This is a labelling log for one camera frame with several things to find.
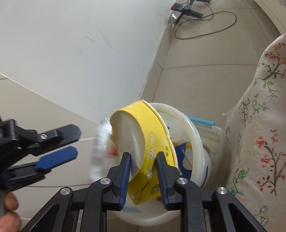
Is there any white green plastic bottle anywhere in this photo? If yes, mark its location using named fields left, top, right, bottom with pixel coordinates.
left=89, top=117, right=112, bottom=182

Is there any yellow paper cup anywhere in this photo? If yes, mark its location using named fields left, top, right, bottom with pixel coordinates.
left=110, top=100, right=178, bottom=205

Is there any torn blue white carton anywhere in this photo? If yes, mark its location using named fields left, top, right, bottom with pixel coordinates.
left=174, top=142, right=193, bottom=170

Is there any white cartoon trash bin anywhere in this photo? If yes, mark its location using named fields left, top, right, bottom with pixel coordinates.
left=110, top=100, right=212, bottom=226

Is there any person left hand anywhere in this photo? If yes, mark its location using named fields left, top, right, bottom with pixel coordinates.
left=0, top=192, right=22, bottom=232

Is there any plastic box blue lid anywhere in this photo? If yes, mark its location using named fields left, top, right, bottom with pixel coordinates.
left=189, top=117, right=226, bottom=188

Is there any black tripod device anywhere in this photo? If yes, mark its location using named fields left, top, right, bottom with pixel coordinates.
left=171, top=3, right=204, bottom=24
left=189, top=0, right=211, bottom=4

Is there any black floor cable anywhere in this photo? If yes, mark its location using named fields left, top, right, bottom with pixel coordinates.
left=174, top=0, right=238, bottom=40

